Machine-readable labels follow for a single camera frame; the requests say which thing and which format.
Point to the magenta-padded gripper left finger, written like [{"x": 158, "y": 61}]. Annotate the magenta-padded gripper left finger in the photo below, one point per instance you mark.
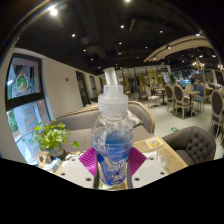
[{"x": 86, "y": 161}]

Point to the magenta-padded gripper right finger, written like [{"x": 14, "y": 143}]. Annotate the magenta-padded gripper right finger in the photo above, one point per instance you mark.
[{"x": 139, "y": 161}]

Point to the clear blue-labelled water bottle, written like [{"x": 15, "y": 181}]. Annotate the clear blue-labelled water bottle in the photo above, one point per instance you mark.
[{"x": 112, "y": 133}]

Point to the clear drinking glass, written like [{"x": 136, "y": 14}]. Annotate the clear drinking glass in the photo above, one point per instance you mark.
[{"x": 162, "y": 160}]

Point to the yellow square card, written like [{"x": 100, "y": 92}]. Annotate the yellow square card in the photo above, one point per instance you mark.
[{"x": 153, "y": 142}]

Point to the small light blue box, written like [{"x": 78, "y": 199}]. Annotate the small light blue box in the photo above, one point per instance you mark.
[{"x": 55, "y": 165}]

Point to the grey curved sofa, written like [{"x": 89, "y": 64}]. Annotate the grey curved sofa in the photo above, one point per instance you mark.
[{"x": 78, "y": 123}]

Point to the grey white chevron cushion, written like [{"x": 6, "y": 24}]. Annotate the grey white chevron cushion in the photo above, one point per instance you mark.
[{"x": 135, "y": 119}]

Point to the green potted plant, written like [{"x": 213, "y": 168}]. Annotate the green potted plant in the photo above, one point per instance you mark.
[{"x": 50, "y": 136}]

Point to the grey tufted armchair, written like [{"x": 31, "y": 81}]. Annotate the grey tufted armchair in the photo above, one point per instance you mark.
[{"x": 191, "y": 143}]

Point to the group of dining chairs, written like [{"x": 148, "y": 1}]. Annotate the group of dining chairs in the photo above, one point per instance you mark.
[{"x": 180, "y": 98}]

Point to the window with festive stickers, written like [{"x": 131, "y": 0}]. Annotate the window with festive stickers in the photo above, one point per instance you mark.
[{"x": 23, "y": 86}]

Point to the group of ceiling lights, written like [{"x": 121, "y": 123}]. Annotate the group of ceiling lights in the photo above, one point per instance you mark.
[{"x": 53, "y": 11}]

